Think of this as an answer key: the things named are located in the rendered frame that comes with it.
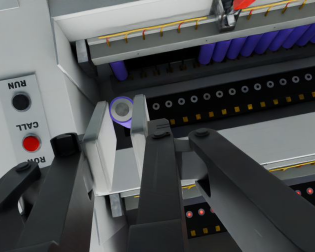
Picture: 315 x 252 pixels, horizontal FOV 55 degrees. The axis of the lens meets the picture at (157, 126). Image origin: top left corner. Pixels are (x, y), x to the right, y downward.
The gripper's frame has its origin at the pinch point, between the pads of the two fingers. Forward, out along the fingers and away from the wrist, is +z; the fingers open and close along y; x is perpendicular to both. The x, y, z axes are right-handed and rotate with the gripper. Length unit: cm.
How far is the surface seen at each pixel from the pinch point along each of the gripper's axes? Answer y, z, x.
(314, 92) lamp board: 27.3, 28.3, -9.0
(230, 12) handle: 11.4, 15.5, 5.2
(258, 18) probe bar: 16.0, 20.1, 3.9
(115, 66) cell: -1.7, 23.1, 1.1
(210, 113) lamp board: 10.7, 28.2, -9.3
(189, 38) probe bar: 7.7, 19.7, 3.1
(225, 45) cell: 12.7, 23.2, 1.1
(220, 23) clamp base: 10.8, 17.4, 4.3
